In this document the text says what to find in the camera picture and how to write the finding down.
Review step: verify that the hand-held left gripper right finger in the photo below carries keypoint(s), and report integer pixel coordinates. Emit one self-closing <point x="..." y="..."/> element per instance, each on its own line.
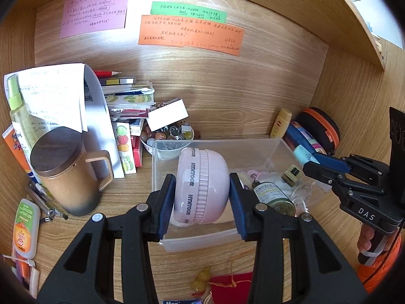
<point x="237" y="205"/>

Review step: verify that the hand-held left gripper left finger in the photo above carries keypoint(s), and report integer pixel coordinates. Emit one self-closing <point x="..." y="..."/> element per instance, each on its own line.
<point x="167" y="202"/>

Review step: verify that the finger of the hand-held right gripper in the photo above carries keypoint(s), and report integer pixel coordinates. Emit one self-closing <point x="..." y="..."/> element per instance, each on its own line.
<point x="330" y="161"/>
<point x="319" y="171"/>

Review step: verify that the pink round device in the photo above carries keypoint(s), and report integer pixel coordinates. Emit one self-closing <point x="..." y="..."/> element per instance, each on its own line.
<point x="202" y="186"/>

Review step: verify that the clear plastic storage box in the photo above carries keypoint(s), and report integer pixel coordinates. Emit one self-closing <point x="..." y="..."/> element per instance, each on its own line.
<point x="237" y="155"/>

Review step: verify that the person's right forearm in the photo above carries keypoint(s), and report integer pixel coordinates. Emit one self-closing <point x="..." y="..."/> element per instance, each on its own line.
<point x="379" y="275"/>

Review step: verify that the wooden desktop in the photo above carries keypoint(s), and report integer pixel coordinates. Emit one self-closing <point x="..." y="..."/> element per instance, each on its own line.
<point x="133" y="193"/>

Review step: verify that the person's right hand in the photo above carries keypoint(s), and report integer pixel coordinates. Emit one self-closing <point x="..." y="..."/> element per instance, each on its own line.
<point x="365" y="239"/>

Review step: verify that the pale teal small packet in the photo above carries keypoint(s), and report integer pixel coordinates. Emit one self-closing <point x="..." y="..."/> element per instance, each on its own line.
<point x="303" y="153"/>

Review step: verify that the wooden stamp block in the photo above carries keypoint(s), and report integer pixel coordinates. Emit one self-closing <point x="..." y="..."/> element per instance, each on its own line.
<point x="291" y="173"/>

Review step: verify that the clear plastic bag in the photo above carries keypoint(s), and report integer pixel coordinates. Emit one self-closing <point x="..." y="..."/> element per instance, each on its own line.
<point x="303" y="196"/>

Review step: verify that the glass bottle gold cap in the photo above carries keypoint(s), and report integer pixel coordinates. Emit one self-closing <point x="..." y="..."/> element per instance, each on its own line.
<point x="273" y="196"/>

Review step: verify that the blue patchwork pouch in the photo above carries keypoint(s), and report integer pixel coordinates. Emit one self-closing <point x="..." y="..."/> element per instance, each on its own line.
<point x="300" y="136"/>

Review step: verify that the black orange zip case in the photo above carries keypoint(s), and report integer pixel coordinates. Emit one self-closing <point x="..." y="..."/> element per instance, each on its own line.
<point x="319" y="123"/>

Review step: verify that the white bowl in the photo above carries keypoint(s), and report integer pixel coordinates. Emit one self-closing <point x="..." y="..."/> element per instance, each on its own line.
<point x="169" y="152"/>

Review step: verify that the yellow bottle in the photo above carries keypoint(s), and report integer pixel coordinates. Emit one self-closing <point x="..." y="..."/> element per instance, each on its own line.
<point x="281" y="123"/>

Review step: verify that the pile of glass beads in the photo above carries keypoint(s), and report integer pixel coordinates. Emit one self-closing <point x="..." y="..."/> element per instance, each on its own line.
<point x="164" y="134"/>

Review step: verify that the fruit print booklet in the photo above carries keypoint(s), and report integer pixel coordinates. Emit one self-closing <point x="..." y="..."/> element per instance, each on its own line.
<point x="124" y="147"/>

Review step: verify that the red cloth pouch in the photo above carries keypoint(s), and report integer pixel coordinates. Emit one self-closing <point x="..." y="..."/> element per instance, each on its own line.
<point x="231" y="288"/>

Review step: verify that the yellow gourd charm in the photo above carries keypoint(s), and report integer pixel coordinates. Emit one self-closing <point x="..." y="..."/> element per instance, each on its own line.
<point x="200" y="280"/>

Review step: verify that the small white box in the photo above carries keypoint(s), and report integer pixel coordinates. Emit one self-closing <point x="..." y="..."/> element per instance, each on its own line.
<point x="167" y="115"/>

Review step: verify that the small blue box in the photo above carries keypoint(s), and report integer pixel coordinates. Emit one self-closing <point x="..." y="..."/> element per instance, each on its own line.
<point x="182" y="301"/>

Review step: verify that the brown mug with lid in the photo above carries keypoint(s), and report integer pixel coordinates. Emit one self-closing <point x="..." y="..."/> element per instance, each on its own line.
<point x="63" y="180"/>

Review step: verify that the stack of books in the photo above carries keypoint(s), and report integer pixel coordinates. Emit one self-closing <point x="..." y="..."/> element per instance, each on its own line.
<point x="129" y="98"/>

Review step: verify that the wooden shelf board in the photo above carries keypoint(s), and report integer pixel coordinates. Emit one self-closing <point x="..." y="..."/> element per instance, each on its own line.
<point x="357" y="22"/>

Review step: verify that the red pencil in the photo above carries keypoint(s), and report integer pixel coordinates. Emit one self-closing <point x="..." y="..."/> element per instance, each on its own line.
<point x="106" y="73"/>

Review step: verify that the white bottle orange label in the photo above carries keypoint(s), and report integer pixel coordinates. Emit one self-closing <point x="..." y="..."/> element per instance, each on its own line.
<point x="25" y="228"/>

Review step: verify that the white paper sheets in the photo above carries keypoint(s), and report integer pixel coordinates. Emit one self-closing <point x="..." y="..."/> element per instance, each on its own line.
<point x="53" y="95"/>

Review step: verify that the orange white tube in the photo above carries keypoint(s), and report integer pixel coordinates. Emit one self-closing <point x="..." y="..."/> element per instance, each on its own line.
<point x="15" y="152"/>

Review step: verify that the orange paper note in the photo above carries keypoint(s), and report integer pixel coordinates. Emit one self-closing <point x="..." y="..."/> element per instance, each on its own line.
<point x="189" y="34"/>

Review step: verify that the green spray bottle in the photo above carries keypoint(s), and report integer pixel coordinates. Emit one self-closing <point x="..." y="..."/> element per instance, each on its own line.
<point x="19" y="114"/>

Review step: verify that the green paper note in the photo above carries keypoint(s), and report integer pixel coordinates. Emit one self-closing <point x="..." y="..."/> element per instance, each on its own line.
<point x="189" y="11"/>

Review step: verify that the pink paper note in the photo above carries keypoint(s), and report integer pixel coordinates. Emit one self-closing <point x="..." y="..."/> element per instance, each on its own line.
<point x="95" y="11"/>

